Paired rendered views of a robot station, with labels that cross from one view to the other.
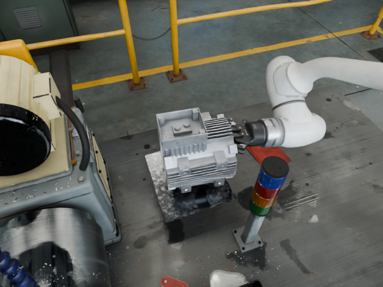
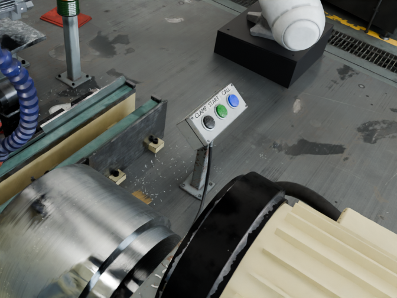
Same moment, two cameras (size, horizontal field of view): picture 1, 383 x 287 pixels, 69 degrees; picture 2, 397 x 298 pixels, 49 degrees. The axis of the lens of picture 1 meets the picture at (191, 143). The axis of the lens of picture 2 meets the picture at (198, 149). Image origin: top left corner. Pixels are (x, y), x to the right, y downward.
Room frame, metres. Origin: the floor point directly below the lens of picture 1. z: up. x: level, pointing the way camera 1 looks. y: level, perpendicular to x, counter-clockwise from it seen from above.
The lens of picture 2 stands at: (-0.73, 0.25, 1.65)
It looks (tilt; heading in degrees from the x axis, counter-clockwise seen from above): 44 degrees down; 316
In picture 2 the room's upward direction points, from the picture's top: 11 degrees clockwise
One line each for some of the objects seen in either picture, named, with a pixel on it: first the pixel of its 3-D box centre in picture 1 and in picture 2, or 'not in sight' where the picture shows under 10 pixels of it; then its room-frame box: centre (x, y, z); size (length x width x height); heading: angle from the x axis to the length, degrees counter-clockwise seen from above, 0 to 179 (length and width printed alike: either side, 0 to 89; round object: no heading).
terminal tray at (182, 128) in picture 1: (181, 132); not in sight; (0.51, 0.03, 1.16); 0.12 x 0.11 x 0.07; 103
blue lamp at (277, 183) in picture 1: (272, 173); not in sight; (0.36, -0.19, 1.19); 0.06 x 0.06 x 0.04
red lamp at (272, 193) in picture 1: (268, 183); not in sight; (0.36, -0.19, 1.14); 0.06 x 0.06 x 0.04
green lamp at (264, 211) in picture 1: (261, 201); (67, 3); (0.36, -0.19, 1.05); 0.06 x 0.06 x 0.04
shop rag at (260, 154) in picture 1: (268, 153); (66, 17); (0.72, -0.32, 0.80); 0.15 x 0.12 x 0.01; 30
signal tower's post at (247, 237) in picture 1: (258, 209); (68, 18); (0.36, -0.19, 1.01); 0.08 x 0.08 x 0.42; 20
